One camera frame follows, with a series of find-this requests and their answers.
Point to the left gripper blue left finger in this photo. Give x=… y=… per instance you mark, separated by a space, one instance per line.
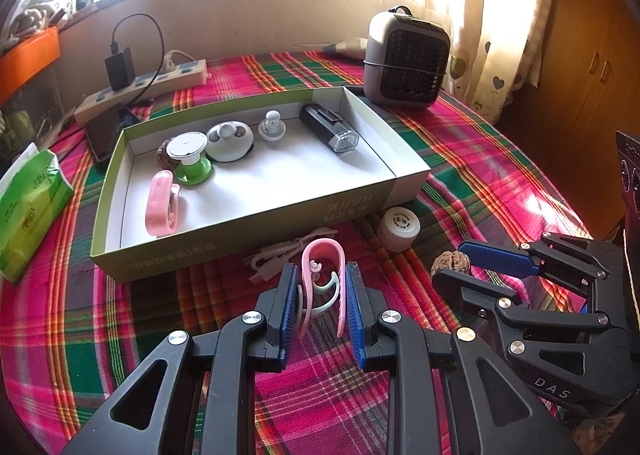
x=279 y=308

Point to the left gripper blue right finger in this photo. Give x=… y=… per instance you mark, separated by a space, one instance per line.
x=363 y=307

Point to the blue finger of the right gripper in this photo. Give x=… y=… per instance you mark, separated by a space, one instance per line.
x=469 y=294
x=504 y=260

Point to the pink ear hook clip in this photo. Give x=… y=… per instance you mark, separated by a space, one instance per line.
x=322 y=286

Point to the brown walnut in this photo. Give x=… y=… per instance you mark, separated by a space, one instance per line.
x=164 y=161
x=451 y=260

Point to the green white cardboard tray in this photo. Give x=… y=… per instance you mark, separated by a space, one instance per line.
x=279 y=190

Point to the pink folding case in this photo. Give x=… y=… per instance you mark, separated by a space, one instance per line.
x=162 y=207

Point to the white panda round gadget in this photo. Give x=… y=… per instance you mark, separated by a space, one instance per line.
x=229 y=141

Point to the small white round knob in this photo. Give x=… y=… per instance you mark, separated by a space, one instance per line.
x=272 y=128

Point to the wooden wardrobe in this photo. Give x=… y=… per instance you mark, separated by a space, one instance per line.
x=588 y=89

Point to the black bike light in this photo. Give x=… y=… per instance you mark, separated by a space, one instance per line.
x=329 y=128

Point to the brown walnut in tray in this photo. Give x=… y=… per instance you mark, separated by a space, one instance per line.
x=164 y=161

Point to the grey portable heater fan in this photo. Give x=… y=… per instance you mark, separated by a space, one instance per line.
x=406 y=60

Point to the plaid bed sheet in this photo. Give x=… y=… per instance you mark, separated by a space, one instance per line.
x=93 y=366

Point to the black smartphone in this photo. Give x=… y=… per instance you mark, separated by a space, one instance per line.
x=103 y=131

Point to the white blue power strip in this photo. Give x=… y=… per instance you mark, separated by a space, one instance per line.
x=183 y=76

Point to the heart pattern curtain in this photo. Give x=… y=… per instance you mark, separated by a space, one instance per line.
x=495 y=49

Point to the green tissue pack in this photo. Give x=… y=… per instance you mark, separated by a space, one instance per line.
x=34 y=191

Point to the black charger adapter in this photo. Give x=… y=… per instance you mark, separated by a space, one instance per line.
x=120 y=69

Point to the glass tank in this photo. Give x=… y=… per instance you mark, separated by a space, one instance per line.
x=33 y=114

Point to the orange box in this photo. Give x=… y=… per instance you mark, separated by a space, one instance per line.
x=26 y=60

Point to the white plastic bags pile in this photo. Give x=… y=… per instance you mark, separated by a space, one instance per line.
x=28 y=18

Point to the white plug with cord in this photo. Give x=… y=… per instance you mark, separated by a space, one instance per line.
x=169 y=63

